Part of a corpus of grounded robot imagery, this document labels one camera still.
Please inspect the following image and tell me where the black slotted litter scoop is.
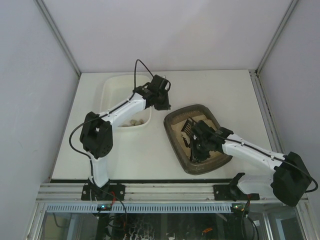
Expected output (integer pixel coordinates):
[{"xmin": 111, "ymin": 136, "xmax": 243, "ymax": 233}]
[{"xmin": 181, "ymin": 117, "xmax": 200, "ymax": 148}]

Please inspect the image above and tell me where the brown translucent litter box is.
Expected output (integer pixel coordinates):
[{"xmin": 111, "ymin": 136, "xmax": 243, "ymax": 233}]
[{"xmin": 163, "ymin": 104, "xmax": 232, "ymax": 175}]

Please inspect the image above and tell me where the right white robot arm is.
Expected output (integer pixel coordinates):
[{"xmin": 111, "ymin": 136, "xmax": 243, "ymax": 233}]
[{"xmin": 191, "ymin": 125, "xmax": 318, "ymax": 207}]

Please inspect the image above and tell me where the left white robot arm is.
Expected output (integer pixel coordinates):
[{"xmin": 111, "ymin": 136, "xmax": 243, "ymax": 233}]
[{"xmin": 80, "ymin": 85, "xmax": 171, "ymax": 188}]

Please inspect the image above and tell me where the white plastic waste tray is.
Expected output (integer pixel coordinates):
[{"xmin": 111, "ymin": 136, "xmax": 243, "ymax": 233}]
[{"xmin": 99, "ymin": 74, "xmax": 152, "ymax": 132}]

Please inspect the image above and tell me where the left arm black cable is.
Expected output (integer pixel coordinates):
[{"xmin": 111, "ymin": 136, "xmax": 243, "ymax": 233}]
[{"xmin": 69, "ymin": 59, "xmax": 156, "ymax": 161}]

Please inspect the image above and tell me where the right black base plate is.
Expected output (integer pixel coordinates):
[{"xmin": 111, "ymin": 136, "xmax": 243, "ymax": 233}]
[{"xmin": 213, "ymin": 184, "xmax": 260, "ymax": 202}]

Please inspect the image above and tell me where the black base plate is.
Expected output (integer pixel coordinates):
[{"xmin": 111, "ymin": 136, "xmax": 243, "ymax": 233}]
[
  {"xmin": 81, "ymin": 182, "xmax": 126, "ymax": 201},
  {"xmin": 213, "ymin": 184, "xmax": 260, "ymax": 202}
]

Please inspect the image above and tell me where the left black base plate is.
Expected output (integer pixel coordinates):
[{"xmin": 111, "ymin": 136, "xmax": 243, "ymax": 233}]
[{"xmin": 81, "ymin": 182, "xmax": 126, "ymax": 201}]

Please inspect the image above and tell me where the aluminium mounting rail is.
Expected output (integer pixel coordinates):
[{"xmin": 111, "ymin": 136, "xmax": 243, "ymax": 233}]
[{"xmin": 36, "ymin": 181, "xmax": 309, "ymax": 202}]

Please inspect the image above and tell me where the grey slotted cable duct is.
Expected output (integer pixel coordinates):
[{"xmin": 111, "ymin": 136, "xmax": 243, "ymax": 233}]
[{"xmin": 46, "ymin": 202, "xmax": 233, "ymax": 214}]

